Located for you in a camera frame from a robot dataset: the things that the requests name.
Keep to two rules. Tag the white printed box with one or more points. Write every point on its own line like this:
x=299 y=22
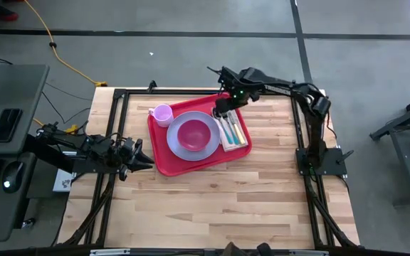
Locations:
x=62 y=181

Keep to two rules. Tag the black phone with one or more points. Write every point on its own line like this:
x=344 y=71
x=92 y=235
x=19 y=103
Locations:
x=6 y=124

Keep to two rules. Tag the red plastic tray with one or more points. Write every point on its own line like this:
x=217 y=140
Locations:
x=176 y=163

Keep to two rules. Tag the pink plastic bowl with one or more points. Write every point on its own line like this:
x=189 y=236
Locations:
x=194 y=135

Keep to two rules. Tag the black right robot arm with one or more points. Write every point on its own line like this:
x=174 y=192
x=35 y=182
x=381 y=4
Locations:
x=279 y=89

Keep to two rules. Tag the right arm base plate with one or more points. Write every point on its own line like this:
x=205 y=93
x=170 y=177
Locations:
x=333 y=165

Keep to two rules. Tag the pale napkin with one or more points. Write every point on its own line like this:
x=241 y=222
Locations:
x=226 y=147

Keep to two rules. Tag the person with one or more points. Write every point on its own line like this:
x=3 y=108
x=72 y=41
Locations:
x=233 y=249

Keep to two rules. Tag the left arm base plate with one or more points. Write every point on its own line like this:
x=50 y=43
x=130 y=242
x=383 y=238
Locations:
x=87 y=168

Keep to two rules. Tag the person's shoe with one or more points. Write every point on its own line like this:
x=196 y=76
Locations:
x=5 y=13

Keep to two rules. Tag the black computer mouse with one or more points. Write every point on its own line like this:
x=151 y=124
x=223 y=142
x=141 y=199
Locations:
x=12 y=177

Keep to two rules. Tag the silver edge bracket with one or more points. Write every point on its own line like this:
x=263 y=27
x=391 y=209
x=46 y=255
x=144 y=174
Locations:
x=308 y=253
x=109 y=252

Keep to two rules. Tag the lavender plastic plate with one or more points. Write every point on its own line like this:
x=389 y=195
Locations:
x=176 y=145

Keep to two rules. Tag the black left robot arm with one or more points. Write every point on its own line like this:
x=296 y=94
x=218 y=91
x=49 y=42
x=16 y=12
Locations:
x=84 y=142

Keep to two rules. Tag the lilac plastic cup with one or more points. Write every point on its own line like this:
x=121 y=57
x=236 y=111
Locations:
x=164 y=115

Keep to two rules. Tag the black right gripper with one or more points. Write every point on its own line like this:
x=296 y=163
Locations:
x=240 y=97

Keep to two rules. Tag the black frame hook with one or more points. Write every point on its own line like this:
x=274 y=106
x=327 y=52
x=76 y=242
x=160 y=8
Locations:
x=152 y=86

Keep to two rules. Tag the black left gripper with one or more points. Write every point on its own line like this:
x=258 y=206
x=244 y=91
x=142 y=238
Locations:
x=126 y=156

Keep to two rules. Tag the grey desk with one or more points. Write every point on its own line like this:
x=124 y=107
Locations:
x=16 y=89

